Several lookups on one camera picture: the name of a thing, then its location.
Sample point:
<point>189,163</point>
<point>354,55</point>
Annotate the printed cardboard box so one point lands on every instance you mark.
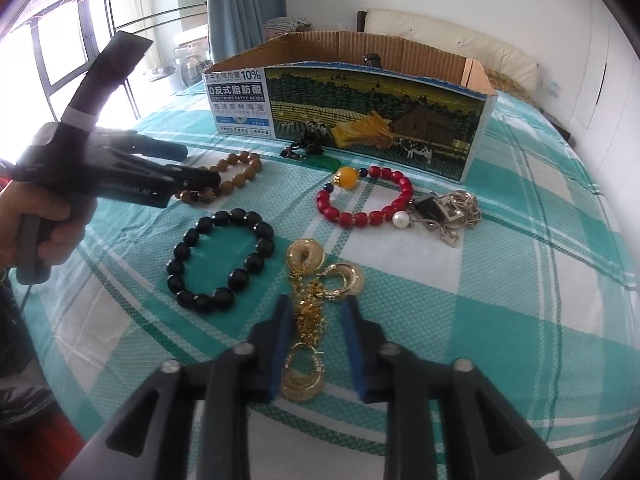
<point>350,105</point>

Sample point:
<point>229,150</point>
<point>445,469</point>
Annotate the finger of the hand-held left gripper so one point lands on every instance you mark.
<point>165,150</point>
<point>200,181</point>

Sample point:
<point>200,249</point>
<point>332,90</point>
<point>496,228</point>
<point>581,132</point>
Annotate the orange cloth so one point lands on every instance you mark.
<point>65,440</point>

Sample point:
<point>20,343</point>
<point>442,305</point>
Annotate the wall socket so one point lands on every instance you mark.
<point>553,87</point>

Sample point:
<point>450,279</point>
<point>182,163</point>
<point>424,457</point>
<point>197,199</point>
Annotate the black window frame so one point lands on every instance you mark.
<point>91,35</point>

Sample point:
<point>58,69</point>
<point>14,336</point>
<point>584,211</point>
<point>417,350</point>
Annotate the pile of clothes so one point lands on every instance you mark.
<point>287,27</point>

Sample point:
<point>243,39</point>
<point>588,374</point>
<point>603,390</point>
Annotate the metal basin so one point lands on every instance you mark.
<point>160,72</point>

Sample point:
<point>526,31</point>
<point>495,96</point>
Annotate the dark wooden nightstand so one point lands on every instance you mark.
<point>555,122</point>

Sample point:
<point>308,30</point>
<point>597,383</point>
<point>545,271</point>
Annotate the small black object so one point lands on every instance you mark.
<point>372,60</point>

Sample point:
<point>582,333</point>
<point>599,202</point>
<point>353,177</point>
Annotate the person's left hand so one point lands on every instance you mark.
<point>65,235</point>

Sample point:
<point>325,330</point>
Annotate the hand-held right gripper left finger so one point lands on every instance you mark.
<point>280,350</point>

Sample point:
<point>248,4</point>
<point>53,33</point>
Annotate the white wardrobe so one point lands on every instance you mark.
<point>600,70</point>

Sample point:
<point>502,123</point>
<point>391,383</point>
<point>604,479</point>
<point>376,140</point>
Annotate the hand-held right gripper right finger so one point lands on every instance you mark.
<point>356,355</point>

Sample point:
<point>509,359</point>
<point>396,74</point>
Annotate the grey washing machine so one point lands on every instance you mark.
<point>192,67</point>

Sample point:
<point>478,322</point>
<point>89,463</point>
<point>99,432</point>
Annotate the cream padded headboard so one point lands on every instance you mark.
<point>450,35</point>

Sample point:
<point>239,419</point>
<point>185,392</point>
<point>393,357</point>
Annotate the blue curtain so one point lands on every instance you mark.
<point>240,5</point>

